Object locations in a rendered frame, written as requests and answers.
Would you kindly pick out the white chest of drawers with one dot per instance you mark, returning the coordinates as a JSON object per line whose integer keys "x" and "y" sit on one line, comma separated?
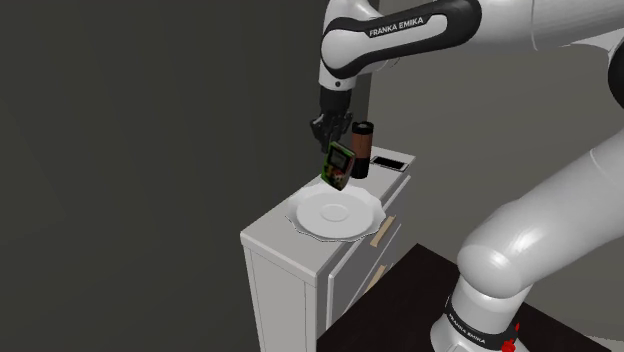
{"x": 292, "y": 278}

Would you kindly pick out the black robot stand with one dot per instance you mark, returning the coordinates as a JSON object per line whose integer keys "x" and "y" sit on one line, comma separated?
{"x": 404, "y": 307}

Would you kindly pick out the brown and black cylinder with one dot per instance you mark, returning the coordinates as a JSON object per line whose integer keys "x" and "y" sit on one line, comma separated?
{"x": 362, "y": 146}

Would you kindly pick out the black smartphone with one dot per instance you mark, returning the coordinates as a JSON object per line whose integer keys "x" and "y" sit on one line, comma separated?
{"x": 389, "y": 163}

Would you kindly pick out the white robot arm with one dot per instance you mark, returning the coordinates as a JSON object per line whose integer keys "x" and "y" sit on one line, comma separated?
{"x": 536, "y": 229}

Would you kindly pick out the green handheld game console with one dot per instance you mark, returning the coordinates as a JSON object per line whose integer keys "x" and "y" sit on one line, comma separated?
{"x": 337, "y": 166}

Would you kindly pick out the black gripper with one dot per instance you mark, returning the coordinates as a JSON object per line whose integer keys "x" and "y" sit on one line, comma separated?
{"x": 334, "y": 105}

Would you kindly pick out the white scalloped plate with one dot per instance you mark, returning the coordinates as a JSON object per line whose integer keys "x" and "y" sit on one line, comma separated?
{"x": 335, "y": 213}

